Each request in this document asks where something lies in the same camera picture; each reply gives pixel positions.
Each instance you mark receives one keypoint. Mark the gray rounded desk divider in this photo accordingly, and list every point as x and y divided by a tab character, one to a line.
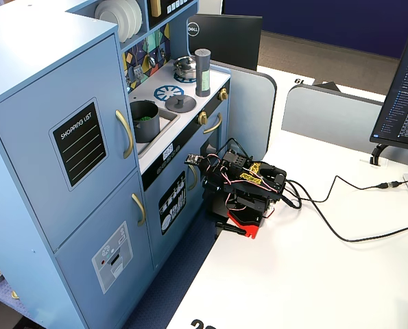
250	109

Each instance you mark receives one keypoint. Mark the gray long desk divider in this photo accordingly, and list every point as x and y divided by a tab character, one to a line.
327	114

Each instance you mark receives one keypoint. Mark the silver metal pot with lid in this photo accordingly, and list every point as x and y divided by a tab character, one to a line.
183	66

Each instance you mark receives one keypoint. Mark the red robot base plate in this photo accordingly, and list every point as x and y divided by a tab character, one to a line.
246	224

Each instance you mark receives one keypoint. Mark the black shopping list chalkboard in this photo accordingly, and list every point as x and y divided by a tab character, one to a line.
79	144

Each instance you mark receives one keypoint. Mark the white toy plate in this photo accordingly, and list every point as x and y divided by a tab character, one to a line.
116	20
140	17
135	20

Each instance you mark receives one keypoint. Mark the gray pot with green peas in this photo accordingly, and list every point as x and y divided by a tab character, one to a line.
147	128

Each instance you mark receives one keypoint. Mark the gray salt shaker green label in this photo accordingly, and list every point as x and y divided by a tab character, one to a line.
202	72

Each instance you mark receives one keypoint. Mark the black Dell monitor back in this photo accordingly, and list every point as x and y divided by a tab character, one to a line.
227	39

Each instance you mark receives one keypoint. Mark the small camera circuit board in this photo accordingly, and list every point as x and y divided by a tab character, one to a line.
194	159

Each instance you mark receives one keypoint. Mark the monitor showing code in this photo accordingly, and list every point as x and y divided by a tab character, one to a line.
404	89

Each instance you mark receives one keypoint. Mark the hanging silver toy spatula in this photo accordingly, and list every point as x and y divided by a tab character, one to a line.
138	72

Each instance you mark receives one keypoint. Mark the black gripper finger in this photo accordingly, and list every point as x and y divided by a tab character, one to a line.
207	185
219	192

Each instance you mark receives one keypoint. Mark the gray pot lid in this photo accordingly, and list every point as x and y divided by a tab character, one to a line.
180	103

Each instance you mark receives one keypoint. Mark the gold stove knob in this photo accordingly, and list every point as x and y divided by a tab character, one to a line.
202	118
223	94

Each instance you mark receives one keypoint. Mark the black table clamp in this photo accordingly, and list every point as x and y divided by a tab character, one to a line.
229	228

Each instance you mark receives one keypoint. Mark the blue wooden toy kitchen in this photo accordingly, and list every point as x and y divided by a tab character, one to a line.
70	222

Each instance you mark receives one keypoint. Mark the black triangular object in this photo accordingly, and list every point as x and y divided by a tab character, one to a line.
331	87

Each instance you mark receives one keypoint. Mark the hanging silver toy ladle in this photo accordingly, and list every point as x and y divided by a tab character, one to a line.
151	61

